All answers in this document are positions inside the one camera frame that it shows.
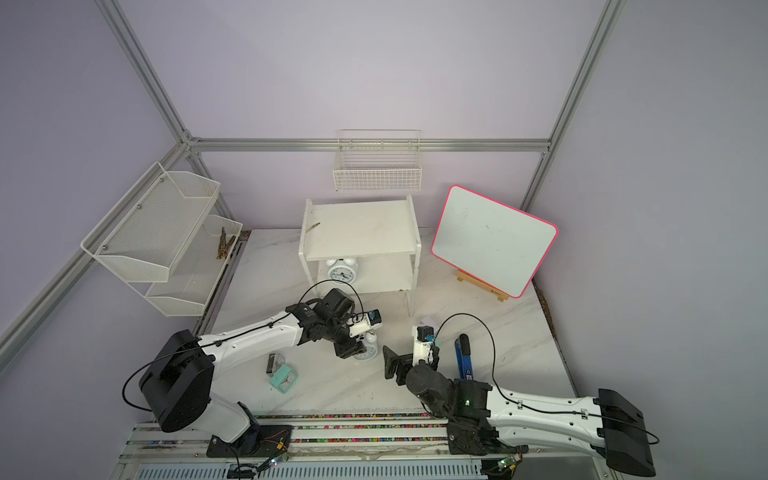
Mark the white two-tier shelf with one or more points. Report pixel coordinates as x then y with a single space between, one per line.
383 236

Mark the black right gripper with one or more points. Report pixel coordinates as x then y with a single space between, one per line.
393 362

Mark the white mesh bin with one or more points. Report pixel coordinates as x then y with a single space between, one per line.
143 238
193 281

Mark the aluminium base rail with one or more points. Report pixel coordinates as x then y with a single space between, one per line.
391 445

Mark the white mesh lower bin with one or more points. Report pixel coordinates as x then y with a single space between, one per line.
193 281

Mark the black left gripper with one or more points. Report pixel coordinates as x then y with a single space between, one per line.
351 347

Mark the white wire wall basket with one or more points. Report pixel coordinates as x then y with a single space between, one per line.
378 160

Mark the white twin-bell alarm clock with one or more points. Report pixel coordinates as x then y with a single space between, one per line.
369 341
342 269

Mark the small clear grey box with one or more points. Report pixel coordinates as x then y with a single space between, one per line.
274 363

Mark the aluminium frame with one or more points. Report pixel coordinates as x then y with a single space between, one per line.
16 339

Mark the pink-rimmed whiteboard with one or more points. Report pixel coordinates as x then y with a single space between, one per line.
494 243

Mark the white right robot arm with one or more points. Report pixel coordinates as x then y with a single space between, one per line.
483 419

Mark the mint square alarm clock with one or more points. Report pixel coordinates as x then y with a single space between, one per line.
284 378

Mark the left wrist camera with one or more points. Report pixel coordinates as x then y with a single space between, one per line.
363 323

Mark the white mesh upper bin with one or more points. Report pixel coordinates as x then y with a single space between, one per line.
143 238

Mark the blue stapler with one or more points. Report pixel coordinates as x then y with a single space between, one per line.
463 355

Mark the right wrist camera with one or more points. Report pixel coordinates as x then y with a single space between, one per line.
423 336

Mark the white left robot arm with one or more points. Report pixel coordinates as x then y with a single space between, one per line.
178 384

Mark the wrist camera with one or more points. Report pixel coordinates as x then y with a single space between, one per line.
423 336
363 323

